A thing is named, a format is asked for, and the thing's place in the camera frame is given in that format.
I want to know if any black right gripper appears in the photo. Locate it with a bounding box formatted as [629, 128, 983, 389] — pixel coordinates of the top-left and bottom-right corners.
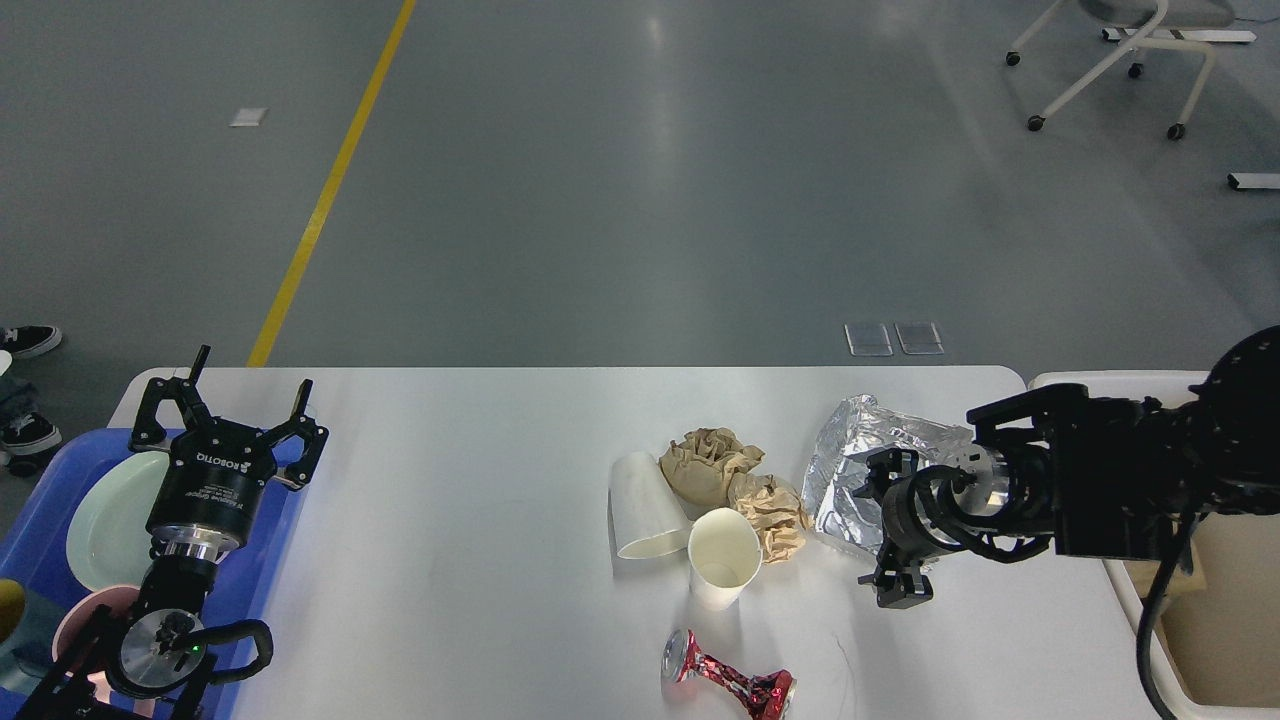
[851, 447, 979, 610]

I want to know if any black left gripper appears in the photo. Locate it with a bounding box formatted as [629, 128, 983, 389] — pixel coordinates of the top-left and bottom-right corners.
[128, 346, 329, 556]

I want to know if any aluminium foil tray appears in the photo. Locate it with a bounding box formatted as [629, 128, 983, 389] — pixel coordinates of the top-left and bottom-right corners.
[801, 395, 972, 560]

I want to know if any light green plate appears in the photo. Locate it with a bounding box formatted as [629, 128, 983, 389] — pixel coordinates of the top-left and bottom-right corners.
[65, 451, 169, 592]

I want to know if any pink mug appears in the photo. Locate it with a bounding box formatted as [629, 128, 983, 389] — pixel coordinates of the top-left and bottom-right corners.
[52, 584, 155, 719]

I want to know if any brown paper ball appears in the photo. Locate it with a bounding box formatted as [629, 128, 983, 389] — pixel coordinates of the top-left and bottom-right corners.
[658, 427, 765, 507]

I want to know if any brown paper bag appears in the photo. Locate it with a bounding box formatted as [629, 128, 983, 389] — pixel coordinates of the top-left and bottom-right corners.
[1123, 560, 1208, 598]

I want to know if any dark teal mug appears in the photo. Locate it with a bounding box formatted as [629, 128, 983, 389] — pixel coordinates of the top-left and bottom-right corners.
[1, 578, 67, 694]

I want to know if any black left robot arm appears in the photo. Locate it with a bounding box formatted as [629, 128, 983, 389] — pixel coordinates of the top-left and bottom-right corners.
[15, 346, 330, 719]

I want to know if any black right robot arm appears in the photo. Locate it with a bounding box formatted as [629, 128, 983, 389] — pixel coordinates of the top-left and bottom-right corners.
[856, 325, 1279, 719]

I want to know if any upright white paper cup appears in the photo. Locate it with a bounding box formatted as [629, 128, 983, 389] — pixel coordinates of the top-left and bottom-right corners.
[687, 507, 762, 611]

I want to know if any left floor outlet cover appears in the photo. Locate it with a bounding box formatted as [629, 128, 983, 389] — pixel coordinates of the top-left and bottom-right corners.
[844, 322, 893, 357]

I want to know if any floor outlet cover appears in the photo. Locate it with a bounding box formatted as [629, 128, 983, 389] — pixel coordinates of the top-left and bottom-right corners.
[844, 322, 893, 357]
[893, 322, 946, 356]

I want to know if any right floor outlet cover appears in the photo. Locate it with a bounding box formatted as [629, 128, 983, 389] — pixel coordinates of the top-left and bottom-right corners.
[893, 322, 946, 356]

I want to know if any person in jeans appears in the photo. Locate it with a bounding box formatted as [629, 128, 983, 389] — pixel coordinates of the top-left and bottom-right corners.
[1, 325, 63, 466]

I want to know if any crushed red can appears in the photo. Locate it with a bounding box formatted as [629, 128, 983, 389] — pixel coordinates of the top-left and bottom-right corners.
[660, 628, 796, 719]

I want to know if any tipped white paper cup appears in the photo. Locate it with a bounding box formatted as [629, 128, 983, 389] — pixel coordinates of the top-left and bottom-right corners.
[609, 452, 692, 560]

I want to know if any beige plastic bin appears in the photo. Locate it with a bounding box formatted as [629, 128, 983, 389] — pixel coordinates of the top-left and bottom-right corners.
[1028, 370, 1279, 719]

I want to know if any white table foot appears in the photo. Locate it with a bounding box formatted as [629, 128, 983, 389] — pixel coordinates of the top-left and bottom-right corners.
[1228, 172, 1280, 192]

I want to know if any white office chair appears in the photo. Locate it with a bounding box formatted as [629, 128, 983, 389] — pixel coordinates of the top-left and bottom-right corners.
[1027, 1, 1235, 141]

